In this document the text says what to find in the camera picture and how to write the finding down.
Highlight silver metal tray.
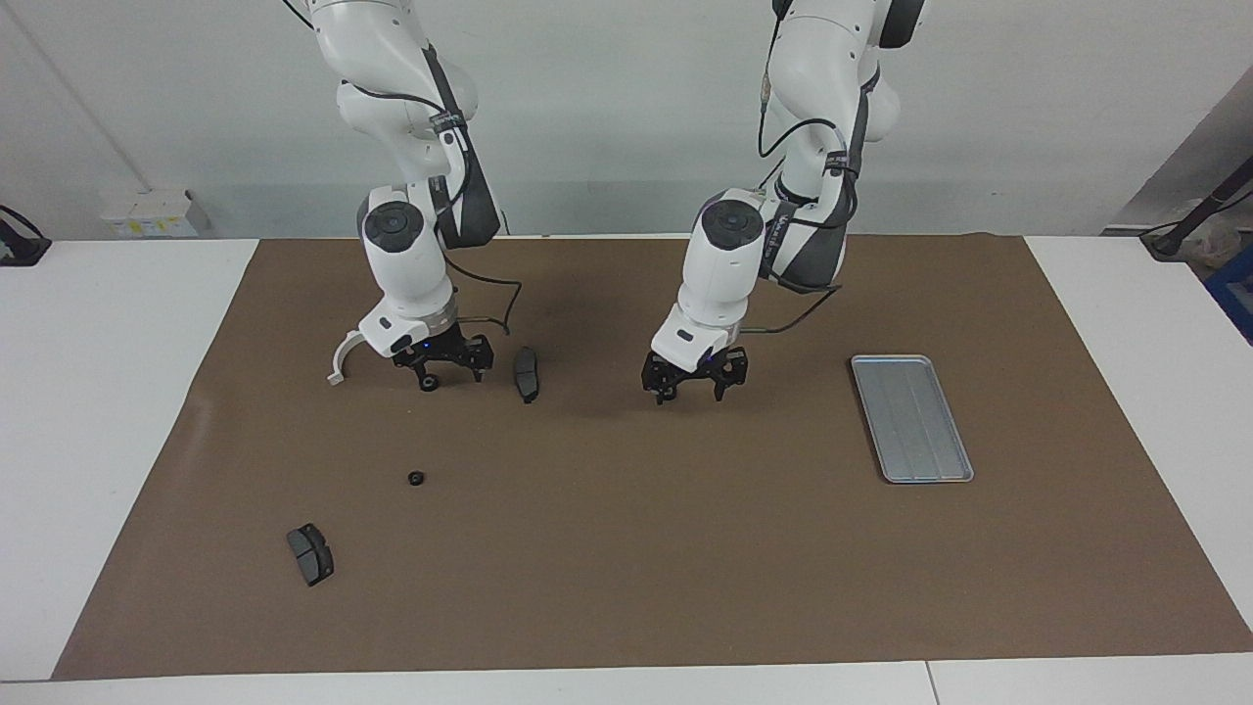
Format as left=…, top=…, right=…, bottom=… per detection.
left=850, top=354, right=975, bottom=485

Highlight long dark brake pad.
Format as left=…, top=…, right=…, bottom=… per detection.
left=512, top=346, right=542, bottom=405

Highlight brown table mat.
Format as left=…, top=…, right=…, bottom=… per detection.
left=51, top=232, right=1253, bottom=682

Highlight short dark brake pad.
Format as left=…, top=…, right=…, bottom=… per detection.
left=285, top=522, right=336, bottom=588

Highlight black tripod stand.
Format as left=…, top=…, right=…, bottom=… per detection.
left=1140, top=155, right=1253, bottom=263

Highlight blue crate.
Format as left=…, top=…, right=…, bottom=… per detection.
left=1204, top=245, right=1253, bottom=346

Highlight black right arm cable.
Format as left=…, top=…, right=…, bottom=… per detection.
left=343, top=83, right=524, bottom=338

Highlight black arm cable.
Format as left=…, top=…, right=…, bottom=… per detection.
left=739, top=78, right=845, bottom=336
left=343, top=83, right=524, bottom=338

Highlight white curved plastic bracket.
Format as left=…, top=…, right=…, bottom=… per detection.
left=326, top=331, right=368, bottom=387

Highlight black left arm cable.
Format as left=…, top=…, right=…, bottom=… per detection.
left=739, top=78, right=845, bottom=336

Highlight white wall socket box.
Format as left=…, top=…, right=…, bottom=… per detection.
left=101, top=189, right=211, bottom=239

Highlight black clamp mount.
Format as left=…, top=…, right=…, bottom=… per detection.
left=0, top=204, right=52, bottom=267

